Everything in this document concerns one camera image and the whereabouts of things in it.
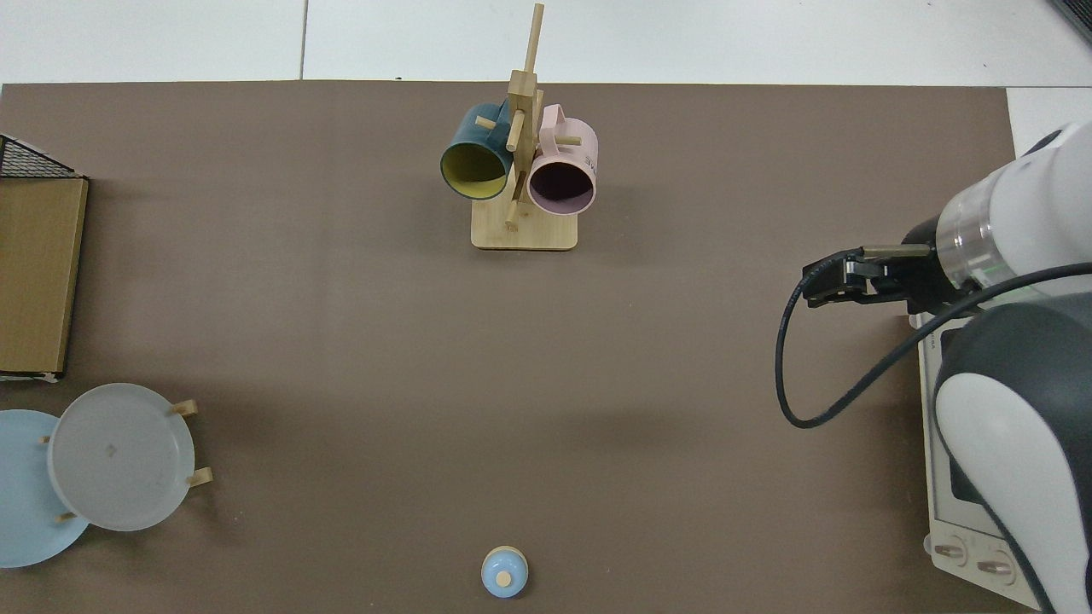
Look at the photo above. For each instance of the pale toaster oven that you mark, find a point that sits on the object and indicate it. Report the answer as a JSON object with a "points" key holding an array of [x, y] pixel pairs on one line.
{"points": [[943, 512]]}

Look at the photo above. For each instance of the pink cup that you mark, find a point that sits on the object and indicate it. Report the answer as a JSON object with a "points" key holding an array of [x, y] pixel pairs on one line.
{"points": [[572, 141]]}

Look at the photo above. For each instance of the wooden cup stand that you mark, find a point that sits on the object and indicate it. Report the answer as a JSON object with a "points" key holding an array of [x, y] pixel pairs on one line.
{"points": [[525, 232]]}

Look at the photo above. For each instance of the dark grey panel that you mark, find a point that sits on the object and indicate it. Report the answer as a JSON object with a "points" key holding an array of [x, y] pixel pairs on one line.
{"points": [[1077, 15]]}

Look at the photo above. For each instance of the dark teal cup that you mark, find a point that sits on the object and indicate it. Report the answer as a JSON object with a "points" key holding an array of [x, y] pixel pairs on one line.
{"points": [[473, 136]]}

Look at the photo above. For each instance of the small blue round bell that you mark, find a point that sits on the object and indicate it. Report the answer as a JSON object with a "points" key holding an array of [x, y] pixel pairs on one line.
{"points": [[504, 573]]}

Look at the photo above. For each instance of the brown table cloth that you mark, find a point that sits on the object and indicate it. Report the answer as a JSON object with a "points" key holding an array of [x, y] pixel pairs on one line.
{"points": [[358, 358]]}

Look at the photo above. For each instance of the wooden plate rack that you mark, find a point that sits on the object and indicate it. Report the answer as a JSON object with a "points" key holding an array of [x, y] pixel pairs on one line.
{"points": [[200, 477]]}

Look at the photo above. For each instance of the grey plate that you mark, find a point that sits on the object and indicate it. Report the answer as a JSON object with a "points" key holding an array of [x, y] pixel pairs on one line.
{"points": [[119, 460]]}

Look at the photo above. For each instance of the light blue plate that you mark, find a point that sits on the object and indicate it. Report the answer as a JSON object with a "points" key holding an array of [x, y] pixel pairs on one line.
{"points": [[21, 503]]}

